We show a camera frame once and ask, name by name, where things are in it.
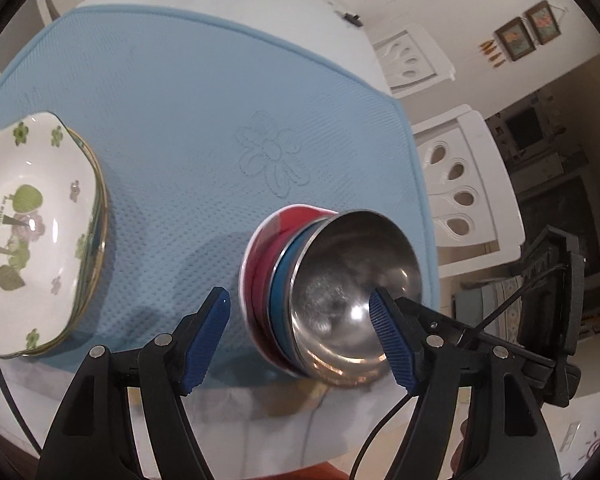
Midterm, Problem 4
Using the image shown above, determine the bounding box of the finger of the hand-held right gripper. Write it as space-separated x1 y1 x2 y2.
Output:
395 297 556 368

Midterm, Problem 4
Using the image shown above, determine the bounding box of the white floral plate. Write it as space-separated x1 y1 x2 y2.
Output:
10 127 109 360
0 120 106 358

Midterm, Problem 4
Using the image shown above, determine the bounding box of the stainless steel bowl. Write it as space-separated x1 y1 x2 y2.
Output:
269 210 422 388

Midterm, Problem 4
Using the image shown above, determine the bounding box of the small television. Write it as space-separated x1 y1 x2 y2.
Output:
505 107 548 151

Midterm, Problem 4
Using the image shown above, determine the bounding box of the orange wall ornament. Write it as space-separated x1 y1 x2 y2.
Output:
479 39 507 67

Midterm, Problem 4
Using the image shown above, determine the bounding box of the red bowl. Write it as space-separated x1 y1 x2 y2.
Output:
239 204 338 361

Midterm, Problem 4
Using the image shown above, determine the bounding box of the printed cloth sofa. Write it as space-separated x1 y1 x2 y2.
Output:
452 277 526 333

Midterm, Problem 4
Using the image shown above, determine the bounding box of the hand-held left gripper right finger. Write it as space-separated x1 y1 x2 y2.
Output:
369 287 561 480

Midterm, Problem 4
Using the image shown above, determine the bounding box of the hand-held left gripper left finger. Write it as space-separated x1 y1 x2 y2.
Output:
35 286 231 480

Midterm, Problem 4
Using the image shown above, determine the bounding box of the light blue table mat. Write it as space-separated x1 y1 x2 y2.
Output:
0 4 441 386

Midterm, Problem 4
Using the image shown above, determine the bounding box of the white plate with green trees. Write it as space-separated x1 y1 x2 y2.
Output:
0 111 103 358

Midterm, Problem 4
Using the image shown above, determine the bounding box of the black cable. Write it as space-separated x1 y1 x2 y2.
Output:
355 262 570 480
0 310 41 456

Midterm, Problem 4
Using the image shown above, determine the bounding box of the brown framed wall picture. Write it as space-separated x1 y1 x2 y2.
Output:
495 16 537 62
524 1 566 45

